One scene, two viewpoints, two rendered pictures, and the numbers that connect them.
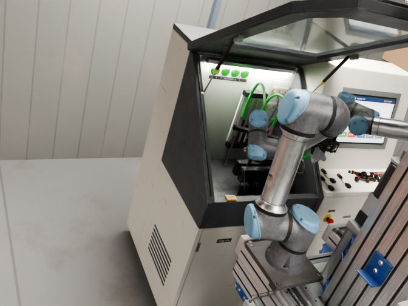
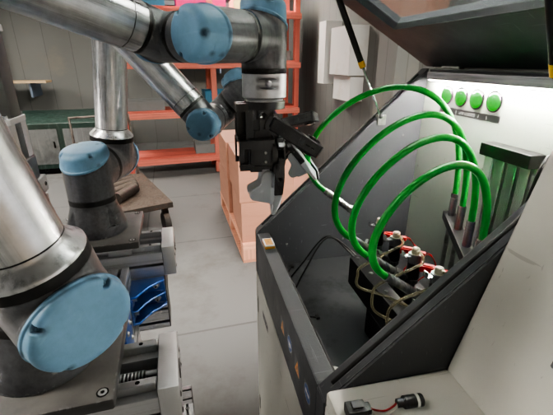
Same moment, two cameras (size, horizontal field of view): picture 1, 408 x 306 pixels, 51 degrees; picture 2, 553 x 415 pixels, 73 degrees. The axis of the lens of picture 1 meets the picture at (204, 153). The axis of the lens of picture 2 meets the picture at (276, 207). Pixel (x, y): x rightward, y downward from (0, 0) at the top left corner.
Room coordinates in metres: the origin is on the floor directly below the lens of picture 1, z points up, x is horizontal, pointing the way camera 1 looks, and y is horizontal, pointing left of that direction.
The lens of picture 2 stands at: (2.06, -1.13, 1.47)
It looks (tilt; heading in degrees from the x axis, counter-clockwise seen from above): 22 degrees down; 110
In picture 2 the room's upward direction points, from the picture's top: straight up
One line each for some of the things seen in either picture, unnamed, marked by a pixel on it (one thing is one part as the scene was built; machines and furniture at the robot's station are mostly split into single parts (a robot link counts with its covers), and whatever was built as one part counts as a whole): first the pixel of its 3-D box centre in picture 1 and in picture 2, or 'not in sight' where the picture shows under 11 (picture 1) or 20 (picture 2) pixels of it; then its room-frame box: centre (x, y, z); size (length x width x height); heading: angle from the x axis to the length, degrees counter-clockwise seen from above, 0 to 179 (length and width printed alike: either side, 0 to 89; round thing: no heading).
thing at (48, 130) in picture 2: not in sight; (53, 138); (-3.08, 3.10, 0.35); 1.76 x 1.65 x 0.70; 35
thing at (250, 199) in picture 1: (263, 209); (285, 310); (1.82, -0.37, 0.87); 0.62 x 0.04 x 0.16; 122
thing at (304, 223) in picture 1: (299, 226); (88, 170); (1.28, -0.40, 1.20); 0.13 x 0.12 x 0.14; 106
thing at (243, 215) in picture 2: not in sight; (275, 184); (0.95, 1.97, 0.41); 1.39 x 0.99 x 0.82; 120
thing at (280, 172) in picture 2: not in sight; (276, 170); (1.84, -0.52, 1.29); 0.05 x 0.02 x 0.09; 122
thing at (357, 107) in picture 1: (363, 116); (208, 35); (1.77, -0.60, 1.51); 0.11 x 0.11 x 0.08; 70
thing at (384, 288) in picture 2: (261, 175); (395, 315); (2.08, -0.35, 0.91); 0.34 x 0.10 x 0.15; 122
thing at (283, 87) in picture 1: (274, 107); not in sight; (2.37, -0.31, 1.20); 0.13 x 0.03 x 0.31; 122
